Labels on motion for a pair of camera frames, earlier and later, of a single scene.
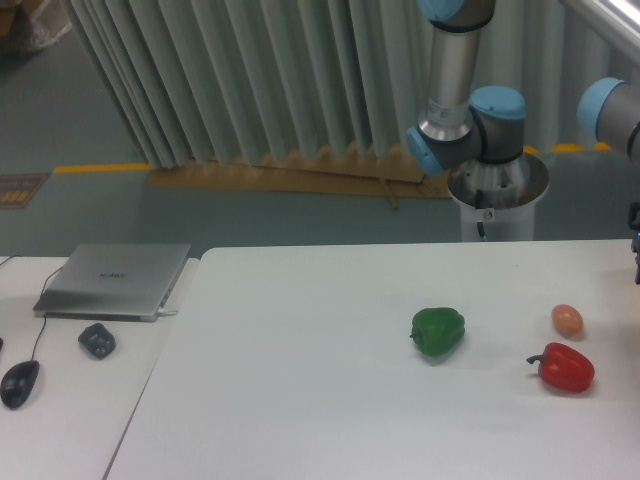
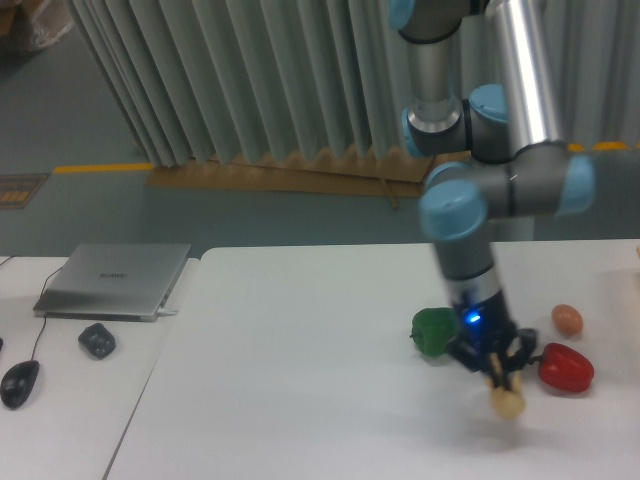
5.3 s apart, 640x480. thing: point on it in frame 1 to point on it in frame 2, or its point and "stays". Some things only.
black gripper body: x=634 y=224 to x=486 y=332
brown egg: x=567 y=320 stays
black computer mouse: x=18 y=382 stays
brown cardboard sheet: x=352 y=171 stays
